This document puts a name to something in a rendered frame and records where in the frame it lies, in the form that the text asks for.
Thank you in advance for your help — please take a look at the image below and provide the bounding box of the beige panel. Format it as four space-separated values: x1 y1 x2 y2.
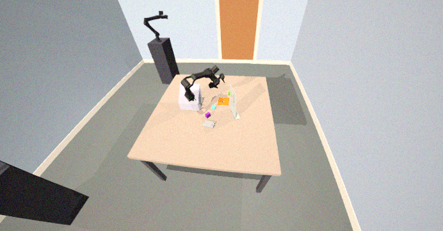
230 85 240 120

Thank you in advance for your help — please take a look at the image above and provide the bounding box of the orange flat square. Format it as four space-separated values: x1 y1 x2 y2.
218 98 229 105

